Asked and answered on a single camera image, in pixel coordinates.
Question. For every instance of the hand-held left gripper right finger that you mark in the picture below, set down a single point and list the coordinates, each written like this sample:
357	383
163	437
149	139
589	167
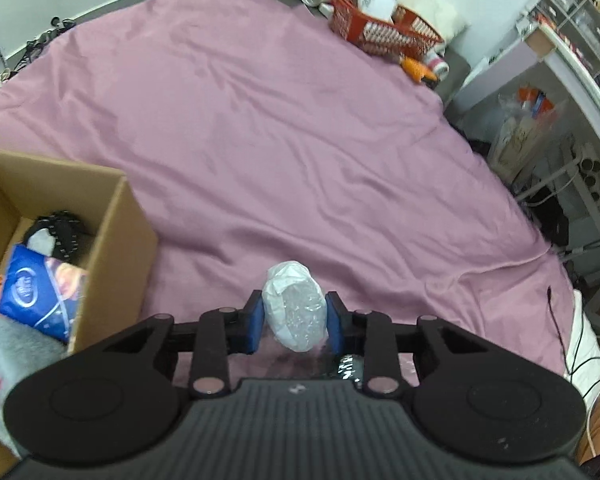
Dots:
334	322

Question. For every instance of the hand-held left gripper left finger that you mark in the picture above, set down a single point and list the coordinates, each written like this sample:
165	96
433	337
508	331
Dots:
255	320

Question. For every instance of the white soft bundle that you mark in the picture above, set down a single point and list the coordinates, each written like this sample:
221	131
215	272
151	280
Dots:
295	310

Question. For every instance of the brown cardboard box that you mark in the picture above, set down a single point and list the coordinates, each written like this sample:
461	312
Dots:
115	260

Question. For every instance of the black studded item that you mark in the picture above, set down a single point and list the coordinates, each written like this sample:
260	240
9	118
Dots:
62	235

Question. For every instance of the blue tissue pack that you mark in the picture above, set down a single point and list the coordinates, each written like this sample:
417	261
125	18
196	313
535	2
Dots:
30	290

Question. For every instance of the grey plush toy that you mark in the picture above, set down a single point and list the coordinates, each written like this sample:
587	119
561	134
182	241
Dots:
10	355

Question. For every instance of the purple bed sheet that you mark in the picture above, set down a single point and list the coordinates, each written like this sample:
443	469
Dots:
280	135

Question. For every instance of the white blanket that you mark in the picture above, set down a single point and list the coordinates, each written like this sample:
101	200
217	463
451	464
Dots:
585	345

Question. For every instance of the clear plastic shopping bag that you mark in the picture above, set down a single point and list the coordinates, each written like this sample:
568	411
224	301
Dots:
520	135

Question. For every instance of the orange bottle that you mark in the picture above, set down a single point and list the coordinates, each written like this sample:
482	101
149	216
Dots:
417	69

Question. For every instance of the white and red can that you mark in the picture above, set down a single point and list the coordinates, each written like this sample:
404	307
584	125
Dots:
436	62

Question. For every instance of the red plastic basket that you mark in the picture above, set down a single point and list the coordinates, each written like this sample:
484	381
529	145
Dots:
380	30

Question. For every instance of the white box in basket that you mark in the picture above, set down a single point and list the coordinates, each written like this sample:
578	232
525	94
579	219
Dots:
375	2

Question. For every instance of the white-framed desk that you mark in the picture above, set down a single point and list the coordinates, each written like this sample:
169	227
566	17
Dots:
575	72

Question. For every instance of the grey drawer organizer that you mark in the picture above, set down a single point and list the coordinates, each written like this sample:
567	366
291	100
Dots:
575	5

